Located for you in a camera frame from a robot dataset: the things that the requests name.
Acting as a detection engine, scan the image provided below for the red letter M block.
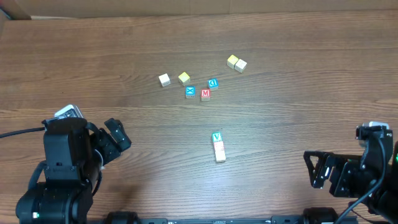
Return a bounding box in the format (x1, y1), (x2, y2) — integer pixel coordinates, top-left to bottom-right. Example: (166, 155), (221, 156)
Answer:
(200, 89), (211, 101)

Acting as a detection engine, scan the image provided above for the red letter Y block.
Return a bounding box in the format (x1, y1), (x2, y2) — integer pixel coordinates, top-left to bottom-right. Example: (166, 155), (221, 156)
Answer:
(213, 141), (224, 152)

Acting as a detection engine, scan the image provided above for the blue letter X block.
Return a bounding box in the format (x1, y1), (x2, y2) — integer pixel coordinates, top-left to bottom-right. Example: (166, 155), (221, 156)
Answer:
(185, 86), (196, 98)

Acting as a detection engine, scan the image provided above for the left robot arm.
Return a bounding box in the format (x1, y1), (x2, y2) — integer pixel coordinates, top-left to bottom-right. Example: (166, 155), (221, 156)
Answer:
(16, 118), (132, 223)

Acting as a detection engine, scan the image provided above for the yellow block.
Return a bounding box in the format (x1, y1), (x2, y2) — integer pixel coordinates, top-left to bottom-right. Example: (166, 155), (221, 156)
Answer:
(226, 55), (239, 69)
(178, 72), (190, 86)

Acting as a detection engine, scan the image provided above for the green letter V block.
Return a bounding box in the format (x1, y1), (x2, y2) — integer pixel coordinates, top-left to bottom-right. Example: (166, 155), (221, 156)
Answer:
(211, 132), (223, 142)

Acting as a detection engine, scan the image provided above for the plain turtle block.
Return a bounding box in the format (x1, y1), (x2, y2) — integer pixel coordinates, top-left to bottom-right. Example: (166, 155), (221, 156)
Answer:
(215, 151), (226, 162)

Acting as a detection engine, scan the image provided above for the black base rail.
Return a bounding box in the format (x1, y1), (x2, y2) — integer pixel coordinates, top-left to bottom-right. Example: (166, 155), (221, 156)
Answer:
(87, 208), (338, 224)

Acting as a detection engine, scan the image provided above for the yellow block far right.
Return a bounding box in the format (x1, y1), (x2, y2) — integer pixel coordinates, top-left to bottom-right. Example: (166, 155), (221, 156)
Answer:
(226, 55), (239, 69)

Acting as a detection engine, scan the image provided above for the yellow block centre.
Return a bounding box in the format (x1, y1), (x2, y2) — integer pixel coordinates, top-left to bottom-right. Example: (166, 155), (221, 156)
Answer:
(178, 72), (190, 86)

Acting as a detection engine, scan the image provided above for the plain block far right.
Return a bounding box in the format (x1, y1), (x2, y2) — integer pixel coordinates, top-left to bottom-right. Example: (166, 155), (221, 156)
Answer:
(234, 59), (248, 73)

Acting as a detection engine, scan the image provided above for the plain block upper left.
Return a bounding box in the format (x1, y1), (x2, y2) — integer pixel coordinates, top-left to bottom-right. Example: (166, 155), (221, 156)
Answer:
(159, 73), (170, 87)

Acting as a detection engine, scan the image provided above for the blue letter D block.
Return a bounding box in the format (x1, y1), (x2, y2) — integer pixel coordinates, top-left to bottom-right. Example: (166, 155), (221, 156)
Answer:
(208, 78), (219, 91)

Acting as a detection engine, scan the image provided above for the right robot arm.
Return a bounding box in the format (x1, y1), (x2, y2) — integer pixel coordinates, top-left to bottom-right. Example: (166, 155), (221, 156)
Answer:
(303, 121), (397, 223)

